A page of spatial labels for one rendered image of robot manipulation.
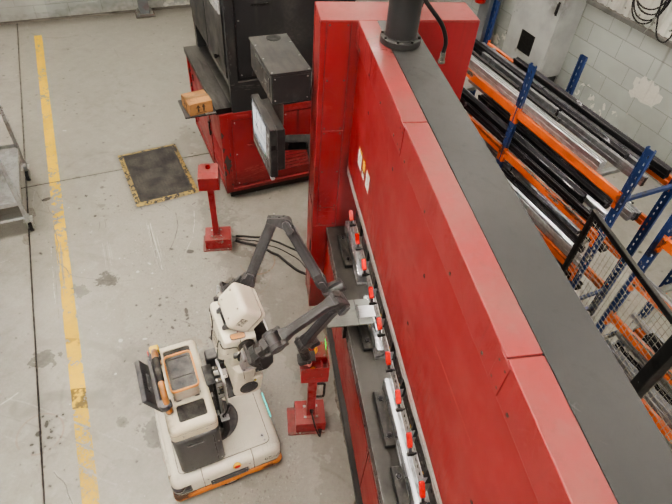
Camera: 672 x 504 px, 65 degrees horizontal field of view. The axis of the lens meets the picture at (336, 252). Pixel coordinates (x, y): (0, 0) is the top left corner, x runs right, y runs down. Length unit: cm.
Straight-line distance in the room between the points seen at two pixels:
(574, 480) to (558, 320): 43
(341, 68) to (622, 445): 229
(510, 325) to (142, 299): 350
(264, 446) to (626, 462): 240
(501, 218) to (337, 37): 155
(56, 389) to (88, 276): 104
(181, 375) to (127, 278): 191
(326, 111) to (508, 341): 204
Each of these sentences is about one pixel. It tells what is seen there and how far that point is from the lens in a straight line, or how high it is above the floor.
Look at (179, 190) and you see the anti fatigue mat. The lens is 543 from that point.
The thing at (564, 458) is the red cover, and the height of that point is 230.
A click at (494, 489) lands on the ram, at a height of 191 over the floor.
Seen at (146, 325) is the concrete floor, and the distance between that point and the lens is 434.
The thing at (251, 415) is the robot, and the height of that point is 28.
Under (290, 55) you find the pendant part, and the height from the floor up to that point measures 195.
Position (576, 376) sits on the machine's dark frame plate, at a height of 230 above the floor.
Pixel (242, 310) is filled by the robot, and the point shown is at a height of 138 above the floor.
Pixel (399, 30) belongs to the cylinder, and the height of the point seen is 238.
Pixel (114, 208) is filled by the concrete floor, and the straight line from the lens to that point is 539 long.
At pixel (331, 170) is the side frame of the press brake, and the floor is 136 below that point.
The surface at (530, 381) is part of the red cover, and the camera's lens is 137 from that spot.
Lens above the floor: 338
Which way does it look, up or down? 46 degrees down
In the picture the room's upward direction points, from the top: 5 degrees clockwise
